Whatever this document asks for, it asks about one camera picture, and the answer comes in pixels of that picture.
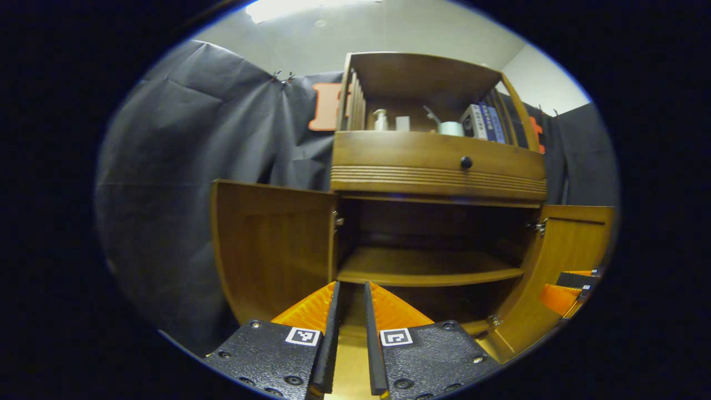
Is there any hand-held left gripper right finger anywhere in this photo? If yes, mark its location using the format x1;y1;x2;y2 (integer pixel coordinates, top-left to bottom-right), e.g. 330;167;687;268
364;281;503;400

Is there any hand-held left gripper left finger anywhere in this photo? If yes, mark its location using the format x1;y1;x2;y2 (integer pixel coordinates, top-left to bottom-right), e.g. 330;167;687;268
203;281;341;400

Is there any wooden shoe cabinet door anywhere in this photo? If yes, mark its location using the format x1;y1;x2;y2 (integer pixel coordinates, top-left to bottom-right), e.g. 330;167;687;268
478;204;616;364
210;179;339;326

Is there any wooden double-door shoe cabinet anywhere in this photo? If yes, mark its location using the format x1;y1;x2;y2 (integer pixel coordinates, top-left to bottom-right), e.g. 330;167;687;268
331;52;548;345

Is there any wooden cabinet drawer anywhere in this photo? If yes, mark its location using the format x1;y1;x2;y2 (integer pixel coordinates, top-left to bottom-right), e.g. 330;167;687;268
331;131;548;202

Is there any wooden inner shelf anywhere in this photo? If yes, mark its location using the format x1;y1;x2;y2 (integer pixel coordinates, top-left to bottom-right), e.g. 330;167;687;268
336;246;525;288

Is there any light blue book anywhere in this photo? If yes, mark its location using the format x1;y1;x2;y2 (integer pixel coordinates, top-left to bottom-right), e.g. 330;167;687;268
489;106;507;145

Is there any dark blue book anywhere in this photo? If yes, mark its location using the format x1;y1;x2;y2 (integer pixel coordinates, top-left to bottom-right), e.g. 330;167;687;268
479;103;498;142

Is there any white book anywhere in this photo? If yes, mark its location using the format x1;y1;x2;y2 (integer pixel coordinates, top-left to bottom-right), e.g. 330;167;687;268
460;104;488;141

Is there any white tape roll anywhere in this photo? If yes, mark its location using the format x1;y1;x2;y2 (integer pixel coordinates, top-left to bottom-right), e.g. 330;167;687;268
423;106;465;137

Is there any black backdrop cloth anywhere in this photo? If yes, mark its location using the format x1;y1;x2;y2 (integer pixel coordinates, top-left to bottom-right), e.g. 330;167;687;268
96;39;620;356

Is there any ceiling light panel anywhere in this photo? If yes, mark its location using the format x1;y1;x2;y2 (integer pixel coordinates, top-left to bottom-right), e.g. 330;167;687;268
246;0;384;24

